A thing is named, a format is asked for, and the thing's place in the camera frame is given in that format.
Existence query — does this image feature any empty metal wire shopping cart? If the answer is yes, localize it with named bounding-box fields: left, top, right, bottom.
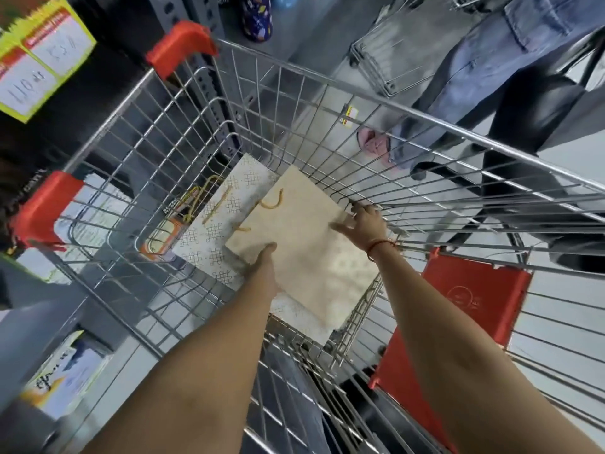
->
left=349, top=0, right=513, bottom=98

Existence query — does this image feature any person's right forearm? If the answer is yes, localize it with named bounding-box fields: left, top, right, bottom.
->
left=369, top=241, right=603, bottom=454

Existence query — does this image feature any white patterned paper gift bag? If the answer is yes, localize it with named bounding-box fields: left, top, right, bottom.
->
left=172, top=153, right=337, bottom=346

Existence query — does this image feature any beige paper gift bag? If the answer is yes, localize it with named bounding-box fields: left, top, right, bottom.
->
left=224, top=165, right=382, bottom=331

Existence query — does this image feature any yellow price sign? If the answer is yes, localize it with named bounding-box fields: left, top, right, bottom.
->
left=0, top=0, right=97, bottom=124

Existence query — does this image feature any red plastic cart seat flap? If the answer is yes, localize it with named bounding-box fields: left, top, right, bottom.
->
left=369, top=248, right=534, bottom=452

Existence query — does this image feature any orange trimmed paper gift bag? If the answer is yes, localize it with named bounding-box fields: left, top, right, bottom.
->
left=139, top=176, right=227, bottom=263

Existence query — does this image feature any person's left forearm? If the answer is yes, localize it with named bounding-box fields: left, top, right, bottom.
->
left=83, top=281, right=284, bottom=454

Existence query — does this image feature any black bag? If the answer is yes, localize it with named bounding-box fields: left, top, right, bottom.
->
left=488, top=29, right=605, bottom=154

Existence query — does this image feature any person's right hand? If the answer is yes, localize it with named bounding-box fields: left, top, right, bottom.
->
left=330, top=201, right=392, bottom=252

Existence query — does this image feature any white printed package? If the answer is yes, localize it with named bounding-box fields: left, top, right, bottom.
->
left=53, top=174, right=139, bottom=279

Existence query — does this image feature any white box with orange print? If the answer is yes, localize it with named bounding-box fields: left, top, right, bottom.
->
left=21, top=330, right=112, bottom=420

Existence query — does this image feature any red string bracelet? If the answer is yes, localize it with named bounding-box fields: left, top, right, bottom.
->
left=366, top=238, right=399, bottom=261

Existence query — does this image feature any blue patterned bottle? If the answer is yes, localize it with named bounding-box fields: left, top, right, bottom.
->
left=239, top=0, right=274, bottom=42

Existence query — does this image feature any person's left hand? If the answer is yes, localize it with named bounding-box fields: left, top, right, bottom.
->
left=246, top=243, right=284, bottom=295

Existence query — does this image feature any grey perforated shelf upright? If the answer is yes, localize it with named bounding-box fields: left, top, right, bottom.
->
left=147, top=0, right=243, bottom=154

